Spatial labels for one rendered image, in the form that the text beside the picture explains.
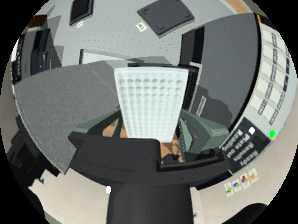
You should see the brown bottle with blue cap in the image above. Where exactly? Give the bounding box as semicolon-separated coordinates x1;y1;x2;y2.
26;14;47;29

